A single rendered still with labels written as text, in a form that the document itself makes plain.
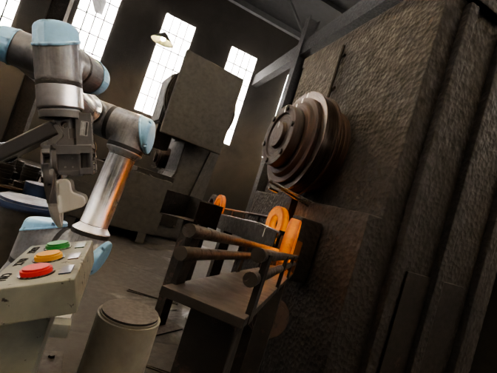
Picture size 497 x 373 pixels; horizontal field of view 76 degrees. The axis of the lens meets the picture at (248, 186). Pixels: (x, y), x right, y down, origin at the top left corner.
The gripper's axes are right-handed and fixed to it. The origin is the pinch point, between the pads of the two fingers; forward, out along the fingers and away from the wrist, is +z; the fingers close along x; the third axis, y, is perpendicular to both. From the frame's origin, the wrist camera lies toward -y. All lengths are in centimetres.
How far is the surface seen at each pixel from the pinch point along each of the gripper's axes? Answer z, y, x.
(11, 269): 5.2, -4.1, -10.7
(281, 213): 13, 75, 56
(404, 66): -44, 109, 23
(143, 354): 25.0, 14.2, -7.8
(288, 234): 10, 54, 10
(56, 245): 4.3, 0.2, -1.6
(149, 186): 16, 34, 297
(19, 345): 16.6, -3.3, -12.4
